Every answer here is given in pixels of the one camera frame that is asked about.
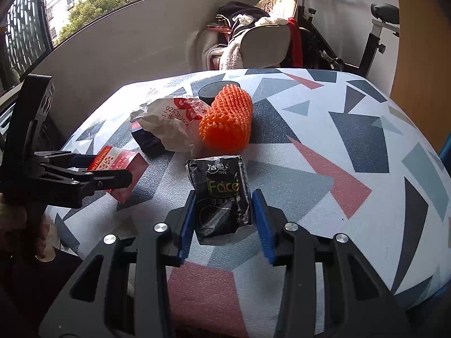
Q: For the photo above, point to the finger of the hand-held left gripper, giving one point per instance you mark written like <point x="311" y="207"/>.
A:
<point x="112" y="180"/>
<point x="82" y="160"/>

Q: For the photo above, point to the cream chair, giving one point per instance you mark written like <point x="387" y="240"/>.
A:
<point x="267" y="45"/>

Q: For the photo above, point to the patterned glass window panel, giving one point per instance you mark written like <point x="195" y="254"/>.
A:
<point x="24" y="17"/>

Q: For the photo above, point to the dark blue box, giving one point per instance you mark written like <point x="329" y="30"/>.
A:
<point x="149" y="144"/>

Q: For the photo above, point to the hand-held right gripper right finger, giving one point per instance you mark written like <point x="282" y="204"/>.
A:
<point x="262" y="229"/>

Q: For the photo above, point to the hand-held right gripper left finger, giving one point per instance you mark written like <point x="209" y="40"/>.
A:
<point x="186" y="229"/>

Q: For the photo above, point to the person's left hand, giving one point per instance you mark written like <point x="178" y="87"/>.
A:
<point x="14" y="220"/>

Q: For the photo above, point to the white plastic bag red print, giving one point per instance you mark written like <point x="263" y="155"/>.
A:
<point x="165" y="119"/>

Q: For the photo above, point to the red cloth strip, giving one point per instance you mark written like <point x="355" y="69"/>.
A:
<point x="295" y="42"/>

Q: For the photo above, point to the orange foam net sleeve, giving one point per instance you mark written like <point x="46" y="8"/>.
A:
<point x="225" y="119"/>

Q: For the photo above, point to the black tissue pack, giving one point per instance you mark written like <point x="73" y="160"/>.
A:
<point x="218" y="197"/>

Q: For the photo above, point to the red paper box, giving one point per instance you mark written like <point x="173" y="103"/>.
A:
<point x="123" y="162"/>

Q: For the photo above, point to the dark clothing pile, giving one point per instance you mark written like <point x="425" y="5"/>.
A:
<point x="236" y="10"/>

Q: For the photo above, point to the white fluffy towel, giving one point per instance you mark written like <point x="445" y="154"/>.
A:
<point x="232" y="60"/>

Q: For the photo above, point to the green tree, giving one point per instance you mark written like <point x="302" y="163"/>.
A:
<point x="98" y="10"/>

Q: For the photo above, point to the black exercise bike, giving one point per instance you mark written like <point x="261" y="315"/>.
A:
<point x="370" y="52"/>

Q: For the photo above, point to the geometric patterned tablecloth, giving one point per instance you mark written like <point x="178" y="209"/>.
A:
<point x="352" y="141"/>

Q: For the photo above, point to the black round lid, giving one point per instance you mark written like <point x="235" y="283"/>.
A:
<point x="209" y="91"/>

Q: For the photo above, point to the wooden panel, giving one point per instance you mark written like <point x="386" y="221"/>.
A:
<point x="422" y="60"/>

